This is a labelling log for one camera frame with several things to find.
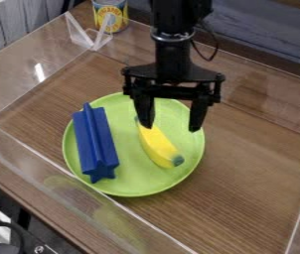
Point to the yellow printed can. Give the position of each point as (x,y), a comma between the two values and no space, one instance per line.
(111,11)

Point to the yellow toy banana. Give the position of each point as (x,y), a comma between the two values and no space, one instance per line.
(158,147)

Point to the green round plate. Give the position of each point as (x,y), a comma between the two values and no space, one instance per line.
(138,176)

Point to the clear acrylic enclosure wall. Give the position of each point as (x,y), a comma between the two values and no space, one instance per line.
(237,204)

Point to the clear acrylic corner bracket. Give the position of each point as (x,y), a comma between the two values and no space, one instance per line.
(88,38)

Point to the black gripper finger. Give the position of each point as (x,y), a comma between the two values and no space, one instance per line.
(143,104)
(198,112)

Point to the blue star-shaped block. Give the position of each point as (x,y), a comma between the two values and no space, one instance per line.
(98,158)

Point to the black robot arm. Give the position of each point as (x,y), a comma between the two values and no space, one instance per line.
(174,18)

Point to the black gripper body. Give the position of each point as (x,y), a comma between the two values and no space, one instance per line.
(173,76)

